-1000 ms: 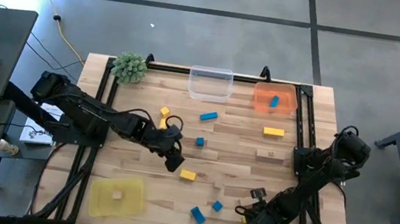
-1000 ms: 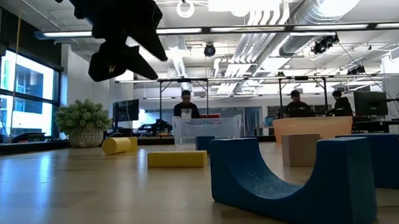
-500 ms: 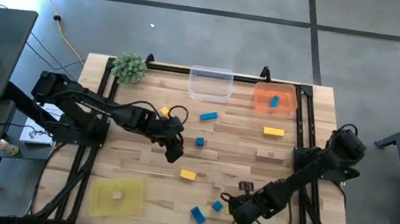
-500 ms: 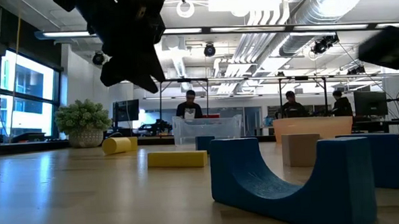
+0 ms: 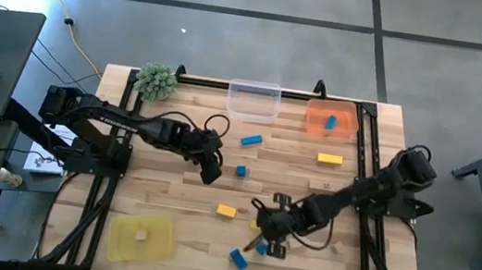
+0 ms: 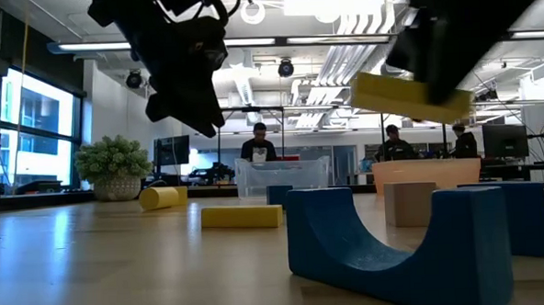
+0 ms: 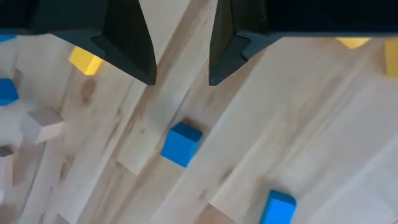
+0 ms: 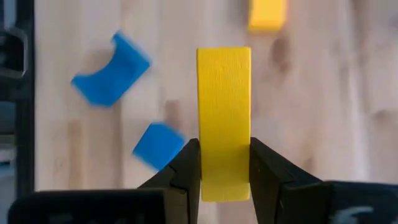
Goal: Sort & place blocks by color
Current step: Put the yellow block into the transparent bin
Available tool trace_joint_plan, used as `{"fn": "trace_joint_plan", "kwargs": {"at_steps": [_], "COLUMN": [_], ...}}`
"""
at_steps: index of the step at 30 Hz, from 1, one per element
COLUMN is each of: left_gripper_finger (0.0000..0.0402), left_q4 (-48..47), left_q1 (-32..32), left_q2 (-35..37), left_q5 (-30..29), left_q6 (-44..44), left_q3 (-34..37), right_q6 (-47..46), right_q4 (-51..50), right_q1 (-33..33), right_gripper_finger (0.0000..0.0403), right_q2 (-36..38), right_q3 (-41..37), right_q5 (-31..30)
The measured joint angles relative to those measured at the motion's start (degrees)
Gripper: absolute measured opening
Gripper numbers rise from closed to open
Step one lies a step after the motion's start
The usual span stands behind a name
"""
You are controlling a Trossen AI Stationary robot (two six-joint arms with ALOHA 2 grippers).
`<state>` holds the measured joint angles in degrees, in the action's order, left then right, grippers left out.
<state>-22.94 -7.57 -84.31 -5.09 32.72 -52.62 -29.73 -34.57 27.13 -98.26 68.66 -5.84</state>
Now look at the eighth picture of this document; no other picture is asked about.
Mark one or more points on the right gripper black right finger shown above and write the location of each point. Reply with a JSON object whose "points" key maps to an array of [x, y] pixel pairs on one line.
{"points": [[280, 193]]}

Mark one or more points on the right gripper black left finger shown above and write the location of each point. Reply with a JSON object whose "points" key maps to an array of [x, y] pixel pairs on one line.
{"points": [[180, 193]]}

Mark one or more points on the blue cube block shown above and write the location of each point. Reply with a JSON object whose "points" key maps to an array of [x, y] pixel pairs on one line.
{"points": [[158, 146]]}

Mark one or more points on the yellow rectangular block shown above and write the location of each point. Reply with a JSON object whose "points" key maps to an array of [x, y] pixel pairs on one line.
{"points": [[267, 14], [224, 109]]}

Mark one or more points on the blue arch block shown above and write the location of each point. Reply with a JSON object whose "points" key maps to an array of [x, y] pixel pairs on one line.
{"points": [[118, 77]]}

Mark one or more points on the black aluminium table frame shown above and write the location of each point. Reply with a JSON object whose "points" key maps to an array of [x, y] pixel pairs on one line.
{"points": [[26, 124]]}

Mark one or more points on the small black depth camera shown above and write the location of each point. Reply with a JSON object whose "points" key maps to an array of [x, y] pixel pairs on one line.
{"points": [[12, 53]]}

